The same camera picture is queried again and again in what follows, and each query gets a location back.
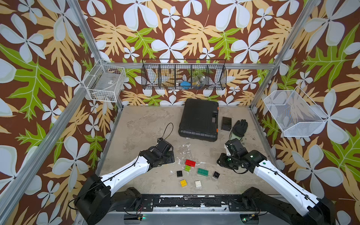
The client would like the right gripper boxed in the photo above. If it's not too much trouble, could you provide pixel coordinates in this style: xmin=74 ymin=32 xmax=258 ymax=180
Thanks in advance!
xmin=214 ymin=152 xmax=239 ymax=169

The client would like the light green lego brick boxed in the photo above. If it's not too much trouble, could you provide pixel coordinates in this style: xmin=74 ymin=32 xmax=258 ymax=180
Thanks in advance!
xmin=184 ymin=165 xmax=191 ymax=172

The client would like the dark green lego brick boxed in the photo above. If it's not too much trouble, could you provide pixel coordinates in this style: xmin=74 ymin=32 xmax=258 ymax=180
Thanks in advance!
xmin=197 ymin=168 xmax=209 ymax=177

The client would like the red lego brick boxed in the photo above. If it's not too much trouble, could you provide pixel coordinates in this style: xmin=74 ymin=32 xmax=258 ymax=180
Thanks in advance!
xmin=185 ymin=159 xmax=196 ymax=167

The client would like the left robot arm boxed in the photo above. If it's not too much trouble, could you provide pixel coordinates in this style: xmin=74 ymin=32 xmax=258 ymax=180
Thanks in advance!
xmin=74 ymin=138 xmax=174 ymax=225

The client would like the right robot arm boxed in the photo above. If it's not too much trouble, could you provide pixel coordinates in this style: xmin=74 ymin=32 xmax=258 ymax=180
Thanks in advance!
xmin=217 ymin=139 xmax=336 ymax=225

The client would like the yellow lego brick lower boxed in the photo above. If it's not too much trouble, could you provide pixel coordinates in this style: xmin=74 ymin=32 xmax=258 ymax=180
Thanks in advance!
xmin=180 ymin=180 xmax=188 ymax=187

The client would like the white lego brick lower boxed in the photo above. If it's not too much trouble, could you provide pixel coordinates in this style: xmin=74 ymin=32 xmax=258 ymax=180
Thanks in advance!
xmin=195 ymin=181 xmax=202 ymax=188

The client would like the black work glove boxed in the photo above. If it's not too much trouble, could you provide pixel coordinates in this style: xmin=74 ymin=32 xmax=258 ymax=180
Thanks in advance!
xmin=229 ymin=119 xmax=248 ymax=140

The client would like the small black box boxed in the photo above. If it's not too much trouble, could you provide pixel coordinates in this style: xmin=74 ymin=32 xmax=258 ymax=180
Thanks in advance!
xmin=221 ymin=117 xmax=232 ymax=131

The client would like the black plastic tool case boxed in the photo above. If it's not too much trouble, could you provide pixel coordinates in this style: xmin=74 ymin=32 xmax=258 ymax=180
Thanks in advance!
xmin=178 ymin=98 xmax=219 ymax=142

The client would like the blue object in basket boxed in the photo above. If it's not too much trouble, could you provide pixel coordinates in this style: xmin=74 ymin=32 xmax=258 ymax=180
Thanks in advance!
xmin=180 ymin=81 xmax=192 ymax=90

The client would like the white mesh basket right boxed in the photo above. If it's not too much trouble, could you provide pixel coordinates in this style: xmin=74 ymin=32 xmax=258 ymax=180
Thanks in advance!
xmin=263 ymin=87 xmax=326 ymax=138

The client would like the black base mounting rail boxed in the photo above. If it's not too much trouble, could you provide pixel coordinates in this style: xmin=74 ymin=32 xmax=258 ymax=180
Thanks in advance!
xmin=116 ymin=193 xmax=267 ymax=212

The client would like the black wire basket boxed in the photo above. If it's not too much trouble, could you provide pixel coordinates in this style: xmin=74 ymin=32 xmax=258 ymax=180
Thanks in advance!
xmin=140 ymin=59 xmax=227 ymax=91

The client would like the white wire basket left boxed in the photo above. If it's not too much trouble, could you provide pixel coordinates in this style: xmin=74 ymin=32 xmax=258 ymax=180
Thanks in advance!
xmin=85 ymin=63 xmax=127 ymax=103

